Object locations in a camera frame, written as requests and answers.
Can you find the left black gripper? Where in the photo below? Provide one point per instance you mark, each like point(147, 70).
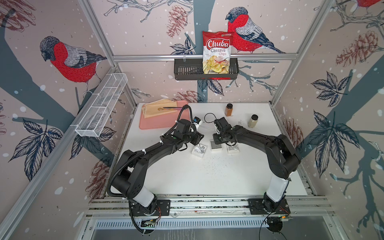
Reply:
point(197, 138)

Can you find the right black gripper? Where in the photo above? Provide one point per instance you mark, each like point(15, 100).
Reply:
point(216, 142)

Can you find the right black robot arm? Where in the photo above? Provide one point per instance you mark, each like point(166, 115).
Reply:
point(283, 158)

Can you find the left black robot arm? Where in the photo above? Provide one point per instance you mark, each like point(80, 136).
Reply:
point(128, 177)

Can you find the orange spice jar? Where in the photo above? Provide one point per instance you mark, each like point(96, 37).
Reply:
point(229, 110)

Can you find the pink tray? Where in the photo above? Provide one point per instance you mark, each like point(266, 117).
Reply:
point(163, 121)

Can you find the pale spice jar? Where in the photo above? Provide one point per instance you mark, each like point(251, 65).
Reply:
point(253, 121)

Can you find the iridescent black spoon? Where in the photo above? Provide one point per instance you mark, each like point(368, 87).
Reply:
point(169, 108)

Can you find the beige cloth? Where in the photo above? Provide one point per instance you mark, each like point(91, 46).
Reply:
point(150, 110)

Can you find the Chuba cassava chips bag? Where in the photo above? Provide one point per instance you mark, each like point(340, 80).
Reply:
point(217, 52)

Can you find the white mesh shelf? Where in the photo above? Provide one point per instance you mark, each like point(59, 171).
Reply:
point(98, 113)

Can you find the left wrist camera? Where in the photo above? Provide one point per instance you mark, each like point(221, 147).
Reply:
point(196, 121)

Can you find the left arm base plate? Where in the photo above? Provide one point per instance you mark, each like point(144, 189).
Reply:
point(155, 209)

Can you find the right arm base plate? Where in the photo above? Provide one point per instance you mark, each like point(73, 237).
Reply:
point(260, 206)

